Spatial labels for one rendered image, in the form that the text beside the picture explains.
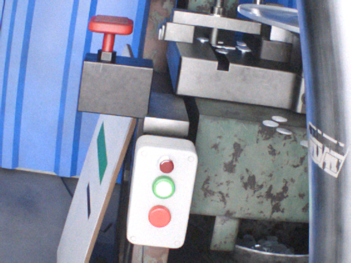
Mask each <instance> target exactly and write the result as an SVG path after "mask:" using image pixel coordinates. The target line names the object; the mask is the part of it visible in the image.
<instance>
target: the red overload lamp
mask: <svg viewBox="0 0 351 263"><path fill-rule="evenodd" d="M157 169H158V171H159V172H160V173H164V174H168V173H172V172H173V171H174V170H175V169H176V160H175V158H173V157H171V156H169V155H164V156H162V157H160V158H159V159H158V161H157Z"/></svg>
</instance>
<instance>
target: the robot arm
mask: <svg viewBox="0 0 351 263"><path fill-rule="evenodd" d="M296 4H297V15H298V25H299V29H300V42H301V57H302V61H303V79H304V86H305V101H306V123H307V135H308V169H309V174H308V180H309V213H310V215H309V224H310V225H309V254H308V255H309V261H308V263H351V0H296Z"/></svg>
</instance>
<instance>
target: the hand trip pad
mask: <svg viewBox="0 0 351 263"><path fill-rule="evenodd" d="M133 24H134V21H133V20H132V19H128V17H119V16H111V15H109V16H106V15H101V14H97V15H95V16H92V17H91V18H90V21H89V23H88V29H89V30H90V31H92V32H95V33H104V35H103V44H102V51H105V52H113V47H114V42H115V35H116V34H118V35H130V34H132V30H133Z"/></svg>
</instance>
